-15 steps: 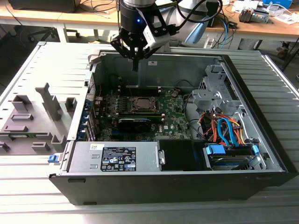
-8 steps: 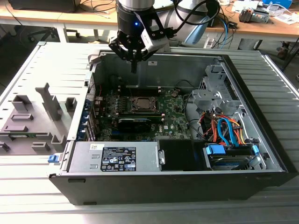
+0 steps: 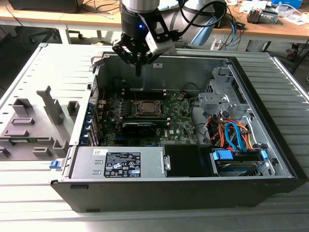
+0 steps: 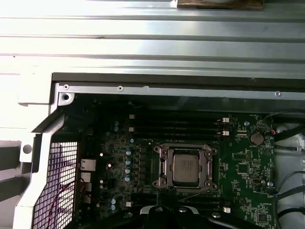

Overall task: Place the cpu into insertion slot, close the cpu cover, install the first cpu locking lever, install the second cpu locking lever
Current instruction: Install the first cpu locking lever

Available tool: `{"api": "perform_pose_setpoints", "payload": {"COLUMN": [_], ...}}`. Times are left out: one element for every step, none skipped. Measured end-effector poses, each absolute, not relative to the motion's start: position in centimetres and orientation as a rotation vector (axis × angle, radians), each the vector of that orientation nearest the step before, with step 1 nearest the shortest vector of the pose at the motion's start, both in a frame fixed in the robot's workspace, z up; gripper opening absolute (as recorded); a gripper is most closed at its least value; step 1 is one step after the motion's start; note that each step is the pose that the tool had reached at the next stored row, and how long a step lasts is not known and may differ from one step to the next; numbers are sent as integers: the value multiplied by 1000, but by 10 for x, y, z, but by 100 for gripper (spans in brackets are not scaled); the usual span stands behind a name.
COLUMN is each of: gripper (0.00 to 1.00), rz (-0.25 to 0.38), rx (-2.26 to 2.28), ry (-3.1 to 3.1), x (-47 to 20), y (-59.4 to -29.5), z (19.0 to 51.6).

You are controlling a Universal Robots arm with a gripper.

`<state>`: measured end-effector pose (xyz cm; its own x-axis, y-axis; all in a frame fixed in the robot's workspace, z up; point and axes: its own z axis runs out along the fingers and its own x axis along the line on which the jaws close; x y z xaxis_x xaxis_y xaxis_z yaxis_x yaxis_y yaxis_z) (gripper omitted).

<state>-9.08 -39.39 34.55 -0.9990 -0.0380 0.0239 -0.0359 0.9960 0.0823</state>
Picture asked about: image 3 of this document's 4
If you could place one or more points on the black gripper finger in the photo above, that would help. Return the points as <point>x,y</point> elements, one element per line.
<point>123,49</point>
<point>147,56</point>

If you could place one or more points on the silver CPU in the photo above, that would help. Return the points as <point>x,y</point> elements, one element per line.
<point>148,106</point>

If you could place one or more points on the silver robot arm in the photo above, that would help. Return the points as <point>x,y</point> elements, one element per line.
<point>198,14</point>

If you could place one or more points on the CPU socket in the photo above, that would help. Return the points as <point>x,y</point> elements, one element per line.
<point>133,106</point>

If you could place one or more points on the CPU cooler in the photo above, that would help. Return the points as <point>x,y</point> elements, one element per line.
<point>254,15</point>

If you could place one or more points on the green motherboard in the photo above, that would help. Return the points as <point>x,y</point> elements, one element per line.
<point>178,120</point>

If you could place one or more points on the black graphics card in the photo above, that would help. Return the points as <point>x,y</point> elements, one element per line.
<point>137,131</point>

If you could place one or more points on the wooden desk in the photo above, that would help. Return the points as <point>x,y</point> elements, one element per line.
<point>265,27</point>
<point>48,17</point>

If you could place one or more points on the silver metal drive cage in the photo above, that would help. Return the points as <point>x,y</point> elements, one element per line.
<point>217,99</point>

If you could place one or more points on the black speaker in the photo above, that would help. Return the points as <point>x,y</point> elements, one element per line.
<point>222,14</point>

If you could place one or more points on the black monitor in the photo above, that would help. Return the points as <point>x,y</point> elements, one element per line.
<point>43,6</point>

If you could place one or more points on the grey parts rack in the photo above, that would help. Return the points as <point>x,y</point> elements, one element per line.
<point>41,130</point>

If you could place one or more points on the grey power supply unit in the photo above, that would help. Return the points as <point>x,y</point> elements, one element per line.
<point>84,164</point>

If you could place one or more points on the hard disk in blue carrier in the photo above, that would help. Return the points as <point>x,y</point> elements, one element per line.
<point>223,154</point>

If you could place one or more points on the small metal box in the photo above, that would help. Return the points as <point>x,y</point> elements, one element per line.
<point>270,17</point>

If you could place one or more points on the blue case latch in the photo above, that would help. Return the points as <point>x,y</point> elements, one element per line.
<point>54,164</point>

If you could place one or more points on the green RAM stick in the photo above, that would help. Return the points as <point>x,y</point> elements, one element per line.
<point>24,140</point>

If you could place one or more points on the black PC case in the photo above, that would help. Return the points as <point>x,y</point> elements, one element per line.
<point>144,193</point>

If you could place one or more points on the blue box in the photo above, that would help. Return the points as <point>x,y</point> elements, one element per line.
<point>287,2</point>

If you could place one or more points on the white wrist camera on bracket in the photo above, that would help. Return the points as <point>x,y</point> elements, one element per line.
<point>159,47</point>

